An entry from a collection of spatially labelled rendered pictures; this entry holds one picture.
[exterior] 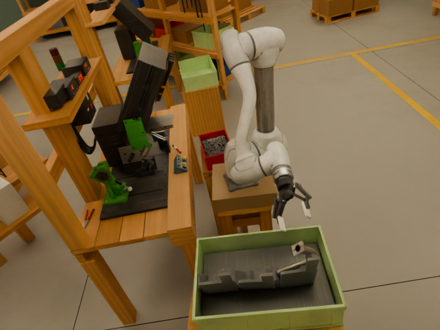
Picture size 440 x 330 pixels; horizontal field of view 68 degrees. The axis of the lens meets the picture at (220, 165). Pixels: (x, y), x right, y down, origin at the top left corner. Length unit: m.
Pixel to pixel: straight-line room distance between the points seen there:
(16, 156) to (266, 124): 1.22
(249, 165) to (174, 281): 1.50
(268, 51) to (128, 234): 1.23
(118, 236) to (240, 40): 1.24
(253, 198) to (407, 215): 1.65
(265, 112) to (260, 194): 0.46
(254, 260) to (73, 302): 1.74
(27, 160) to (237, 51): 1.05
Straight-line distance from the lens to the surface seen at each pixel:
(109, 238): 1.99
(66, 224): 1.89
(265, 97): 1.74
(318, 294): 1.60
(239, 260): 1.70
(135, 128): 2.20
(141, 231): 1.94
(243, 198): 1.86
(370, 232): 2.96
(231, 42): 1.58
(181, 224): 1.85
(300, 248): 1.29
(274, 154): 1.49
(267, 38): 1.63
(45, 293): 3.21
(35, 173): 1.70
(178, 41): 5.44
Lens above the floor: 2.23
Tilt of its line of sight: 38 degrees down
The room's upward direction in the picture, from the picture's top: 11 degrees counter-clockwise
